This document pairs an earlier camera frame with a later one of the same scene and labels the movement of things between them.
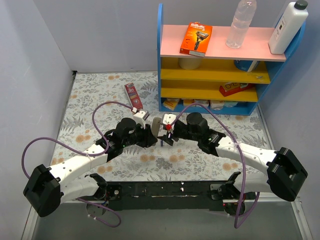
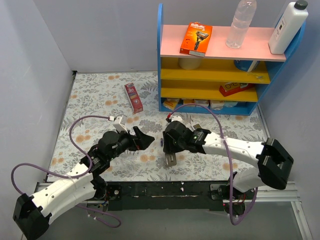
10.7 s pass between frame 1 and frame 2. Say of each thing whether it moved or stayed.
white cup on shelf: stayed
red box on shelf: stayed
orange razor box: stayed
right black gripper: moved
